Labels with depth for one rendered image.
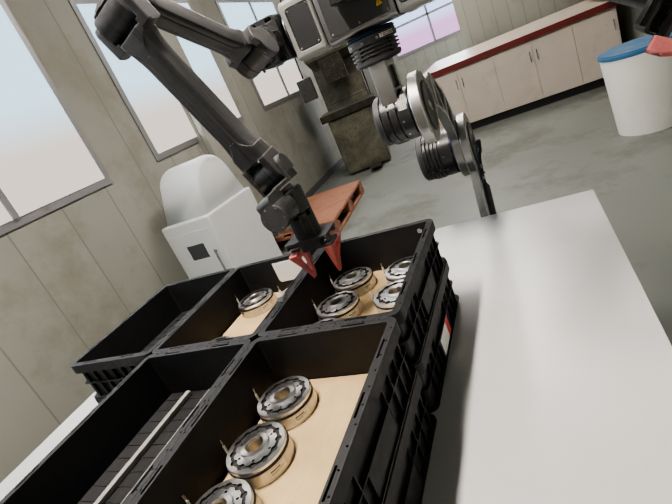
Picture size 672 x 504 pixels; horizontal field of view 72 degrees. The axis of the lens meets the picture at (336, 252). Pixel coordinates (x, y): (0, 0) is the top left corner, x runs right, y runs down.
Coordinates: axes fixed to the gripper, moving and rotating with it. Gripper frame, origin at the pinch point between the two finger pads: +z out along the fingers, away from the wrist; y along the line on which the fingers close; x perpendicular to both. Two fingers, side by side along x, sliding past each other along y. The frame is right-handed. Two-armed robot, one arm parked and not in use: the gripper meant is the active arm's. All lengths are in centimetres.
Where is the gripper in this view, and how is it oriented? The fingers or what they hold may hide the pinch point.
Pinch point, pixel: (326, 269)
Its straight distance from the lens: 101.9
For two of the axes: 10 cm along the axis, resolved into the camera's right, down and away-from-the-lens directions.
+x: 2.5, -4.5, 8.5
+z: 4.0, 8.5, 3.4
